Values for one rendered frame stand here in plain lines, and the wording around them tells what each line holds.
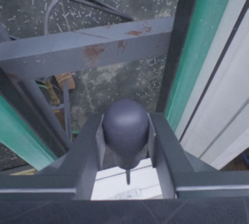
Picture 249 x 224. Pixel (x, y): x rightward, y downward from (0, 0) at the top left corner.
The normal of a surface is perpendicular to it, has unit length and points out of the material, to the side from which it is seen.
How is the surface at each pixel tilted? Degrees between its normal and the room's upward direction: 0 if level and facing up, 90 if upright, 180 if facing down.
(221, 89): 90
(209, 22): 0
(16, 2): 0
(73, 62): 0
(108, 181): 90
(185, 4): 90
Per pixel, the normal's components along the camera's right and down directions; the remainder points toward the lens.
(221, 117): -0.97, 0.21
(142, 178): -0.03, -0.61
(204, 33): 0.25, 0.76
